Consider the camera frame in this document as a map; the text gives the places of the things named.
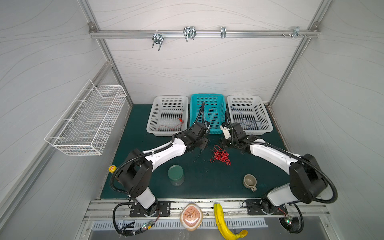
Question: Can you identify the blue cable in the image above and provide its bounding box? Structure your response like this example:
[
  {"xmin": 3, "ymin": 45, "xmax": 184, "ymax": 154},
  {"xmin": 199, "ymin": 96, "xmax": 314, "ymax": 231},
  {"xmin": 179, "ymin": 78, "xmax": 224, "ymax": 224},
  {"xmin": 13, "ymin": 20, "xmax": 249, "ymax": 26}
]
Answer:
[{"xmin": 230, "ymin": 105, "xmax": 262, "ymax": 130}]

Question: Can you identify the yellow emergency stop button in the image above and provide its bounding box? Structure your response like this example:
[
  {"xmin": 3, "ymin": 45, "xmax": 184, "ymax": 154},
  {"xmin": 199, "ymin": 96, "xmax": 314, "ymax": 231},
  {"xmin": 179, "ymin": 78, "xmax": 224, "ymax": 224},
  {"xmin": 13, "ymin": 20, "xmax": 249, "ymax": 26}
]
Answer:
[{"xmin": 108, "ymin": 165, "xmax": 118, "ymax": 174}]

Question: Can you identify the white wire wall basket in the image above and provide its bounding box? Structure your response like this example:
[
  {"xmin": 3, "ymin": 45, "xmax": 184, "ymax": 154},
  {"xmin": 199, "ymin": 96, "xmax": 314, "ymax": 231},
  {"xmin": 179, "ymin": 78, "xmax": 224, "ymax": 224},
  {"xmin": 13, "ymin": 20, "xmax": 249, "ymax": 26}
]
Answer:
[{"xmin": 45, "ymin": 80, "xmax": 127, "ymax": 156}]

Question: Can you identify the beige ceramic mug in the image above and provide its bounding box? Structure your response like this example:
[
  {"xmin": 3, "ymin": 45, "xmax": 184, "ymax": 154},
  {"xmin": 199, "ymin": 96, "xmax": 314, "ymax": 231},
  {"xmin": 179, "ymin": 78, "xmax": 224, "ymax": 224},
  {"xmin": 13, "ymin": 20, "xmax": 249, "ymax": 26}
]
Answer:
[{"xmin": 243, "ymin": 174, "xmax": 257, "ymax": 192}]

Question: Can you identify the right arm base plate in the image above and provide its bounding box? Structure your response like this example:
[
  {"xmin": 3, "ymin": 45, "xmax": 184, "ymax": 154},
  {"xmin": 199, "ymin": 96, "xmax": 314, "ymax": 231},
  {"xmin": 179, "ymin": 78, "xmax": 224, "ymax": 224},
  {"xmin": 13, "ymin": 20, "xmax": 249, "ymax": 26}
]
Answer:
[{"xmin": 242, "ymin": 199, "xmax": 288, "ymax": 216}]

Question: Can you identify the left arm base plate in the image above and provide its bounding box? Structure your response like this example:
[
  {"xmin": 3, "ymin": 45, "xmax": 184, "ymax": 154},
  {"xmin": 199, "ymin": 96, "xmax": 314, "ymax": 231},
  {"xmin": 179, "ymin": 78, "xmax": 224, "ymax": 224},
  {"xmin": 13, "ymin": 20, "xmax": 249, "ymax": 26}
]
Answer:
[{"xmin": 130, "ymin": 200, "xmax": 171, "ymax": 218}]

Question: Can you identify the left white plastic basket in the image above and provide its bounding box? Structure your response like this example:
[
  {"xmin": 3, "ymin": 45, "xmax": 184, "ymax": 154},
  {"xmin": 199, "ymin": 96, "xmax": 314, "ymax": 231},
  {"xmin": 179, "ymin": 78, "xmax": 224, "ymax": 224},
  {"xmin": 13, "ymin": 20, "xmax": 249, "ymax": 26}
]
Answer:
[{"xmin": 147, "ymin": 96, "xmax": 189, "ymax": 137}]

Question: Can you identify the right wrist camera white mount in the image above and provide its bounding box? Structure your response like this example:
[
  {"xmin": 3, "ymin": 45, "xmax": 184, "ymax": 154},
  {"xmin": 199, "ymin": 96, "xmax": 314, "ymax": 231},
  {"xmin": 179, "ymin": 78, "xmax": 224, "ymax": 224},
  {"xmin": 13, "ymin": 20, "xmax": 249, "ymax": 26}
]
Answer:
[{"xmin": 220, "ymin": 125, "xmax": 231, "ymax": 140}]

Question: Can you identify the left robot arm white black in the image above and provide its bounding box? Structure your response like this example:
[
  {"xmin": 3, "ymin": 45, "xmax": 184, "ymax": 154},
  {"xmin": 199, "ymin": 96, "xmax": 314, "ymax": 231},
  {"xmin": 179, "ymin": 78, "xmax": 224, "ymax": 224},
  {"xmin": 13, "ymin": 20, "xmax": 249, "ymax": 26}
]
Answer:
[{"xmin": 110, "ymin": 102, "xmax": 210, "ymax": 216}]

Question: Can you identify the pink round toy dish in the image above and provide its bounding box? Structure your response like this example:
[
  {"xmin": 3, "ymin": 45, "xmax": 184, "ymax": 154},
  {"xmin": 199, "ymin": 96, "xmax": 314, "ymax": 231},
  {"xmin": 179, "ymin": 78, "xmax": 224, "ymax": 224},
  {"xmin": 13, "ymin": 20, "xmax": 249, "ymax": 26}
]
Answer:
[{"xmin": 180, "ymin": 203, "xmax": 203, "ymax": 232}]

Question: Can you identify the green cylindrical container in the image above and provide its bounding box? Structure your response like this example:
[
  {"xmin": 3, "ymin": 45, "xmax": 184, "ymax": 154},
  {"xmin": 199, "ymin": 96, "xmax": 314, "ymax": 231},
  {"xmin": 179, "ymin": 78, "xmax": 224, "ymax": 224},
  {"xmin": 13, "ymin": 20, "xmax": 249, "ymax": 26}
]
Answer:
[{"xmin": 168, "ymin": 165, "xmax": 185, "ymax": 186}]

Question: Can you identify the metal clamp hook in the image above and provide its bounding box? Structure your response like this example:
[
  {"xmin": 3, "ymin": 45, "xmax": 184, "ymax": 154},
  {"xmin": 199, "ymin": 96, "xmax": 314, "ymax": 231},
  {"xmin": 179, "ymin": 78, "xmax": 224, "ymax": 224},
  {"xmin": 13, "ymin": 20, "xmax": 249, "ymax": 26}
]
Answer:
[
  {"xmin": 183, "ymin": 26, "xmax": 197, "ymax": 42},
  {"xmin": 152, "ymin": 33, "xmax": 164, "ymax": 51},
  {"xmin": 221, "ymin": 27, "xmax": 227, "ymax": 39},
  {"xmin": 282, "ymin": 27, "xmax": 309, "ymax": 39}
]

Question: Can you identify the teal plastic basket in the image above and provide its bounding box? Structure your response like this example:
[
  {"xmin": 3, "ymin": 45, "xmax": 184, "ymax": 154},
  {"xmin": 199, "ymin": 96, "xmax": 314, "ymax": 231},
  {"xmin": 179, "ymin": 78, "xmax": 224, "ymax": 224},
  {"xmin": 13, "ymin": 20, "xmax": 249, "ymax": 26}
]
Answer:
[{"xmin": 190, "ymin": 94, "xmax": 227, "ymax": 135}]

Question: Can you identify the right white plastic basket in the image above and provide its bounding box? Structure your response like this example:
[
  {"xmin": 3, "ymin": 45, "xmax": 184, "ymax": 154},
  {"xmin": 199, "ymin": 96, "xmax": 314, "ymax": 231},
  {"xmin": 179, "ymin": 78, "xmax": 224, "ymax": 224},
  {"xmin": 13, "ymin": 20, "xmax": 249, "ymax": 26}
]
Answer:
[{"xmin": 227, "ymin": 95, "xmax": 274, "ymax": 136}]

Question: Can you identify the aluminium cross rail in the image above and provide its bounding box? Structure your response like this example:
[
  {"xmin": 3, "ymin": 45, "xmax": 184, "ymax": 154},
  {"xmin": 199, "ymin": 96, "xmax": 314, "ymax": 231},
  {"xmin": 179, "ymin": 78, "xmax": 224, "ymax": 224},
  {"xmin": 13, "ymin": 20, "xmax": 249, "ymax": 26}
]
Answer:
[{"xmin": 90, "ymin": 29, "xmax": 321, "ymax": 39}]

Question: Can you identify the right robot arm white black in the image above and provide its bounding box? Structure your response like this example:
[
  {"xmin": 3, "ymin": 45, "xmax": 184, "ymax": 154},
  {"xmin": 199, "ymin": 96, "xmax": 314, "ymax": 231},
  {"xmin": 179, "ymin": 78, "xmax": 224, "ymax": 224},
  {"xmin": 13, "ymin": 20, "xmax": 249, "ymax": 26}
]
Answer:
[{"xmin": 221, "ymin": 111, "xmax": 339, "ymax": 215}]

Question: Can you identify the yellow banana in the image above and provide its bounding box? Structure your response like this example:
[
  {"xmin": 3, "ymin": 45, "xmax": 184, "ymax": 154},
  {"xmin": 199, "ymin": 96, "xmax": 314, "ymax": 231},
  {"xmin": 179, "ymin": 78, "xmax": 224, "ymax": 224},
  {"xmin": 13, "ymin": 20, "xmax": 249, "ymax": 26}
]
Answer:
[{"xmin": 214, "ymin": 203, "xmax": 248, "ymax": 240}]

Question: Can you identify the white plastic basket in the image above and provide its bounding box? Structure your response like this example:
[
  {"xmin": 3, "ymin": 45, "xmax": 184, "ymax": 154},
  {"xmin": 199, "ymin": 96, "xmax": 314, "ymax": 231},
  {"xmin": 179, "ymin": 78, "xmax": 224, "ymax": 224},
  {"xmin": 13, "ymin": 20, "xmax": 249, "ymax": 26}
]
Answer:
[
  {"xmin": 147, "ymin": 96, "xmax": 189, "ymax": 137},
  {"xmin": 227, "ymin": 95, "xmax": 274, "ymax": 136}
]

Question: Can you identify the red cable bundle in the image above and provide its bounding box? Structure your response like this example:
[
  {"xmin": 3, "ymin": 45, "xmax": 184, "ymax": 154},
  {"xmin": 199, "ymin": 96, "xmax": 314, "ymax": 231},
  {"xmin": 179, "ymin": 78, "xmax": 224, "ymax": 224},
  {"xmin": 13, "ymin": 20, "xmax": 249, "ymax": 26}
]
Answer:
[{"xmin": 209, "ymin": 145, "xmax": 232, "ymax": 166}]

